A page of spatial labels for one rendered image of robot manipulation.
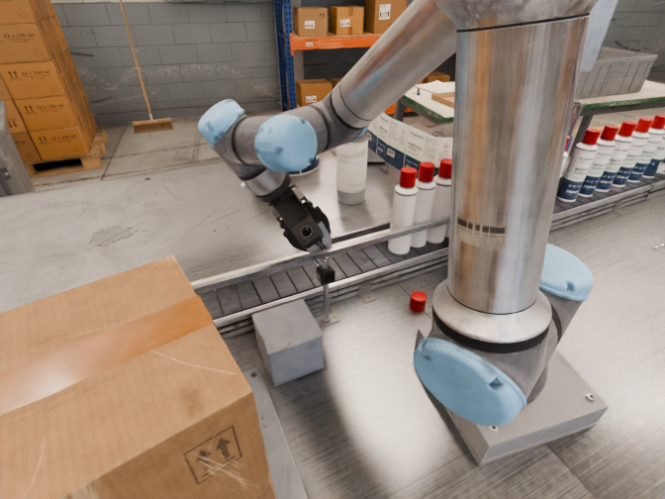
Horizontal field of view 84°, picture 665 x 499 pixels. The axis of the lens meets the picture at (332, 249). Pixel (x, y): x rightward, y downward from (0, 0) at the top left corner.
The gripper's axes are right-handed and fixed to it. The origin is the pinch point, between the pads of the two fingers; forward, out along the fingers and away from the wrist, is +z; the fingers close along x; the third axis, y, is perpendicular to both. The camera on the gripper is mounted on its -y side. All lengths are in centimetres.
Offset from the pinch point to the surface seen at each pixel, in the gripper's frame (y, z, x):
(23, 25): 319, -65, 73
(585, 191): -1, 44, -70
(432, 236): -1.4, 16.3, -22.3
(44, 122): 320, -13, 118
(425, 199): -1.5, 4.6, -24.0
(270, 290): -0.7, -1.9, 14.1
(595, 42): -17, -15, -52
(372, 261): -1.1, 10.4, -6.8
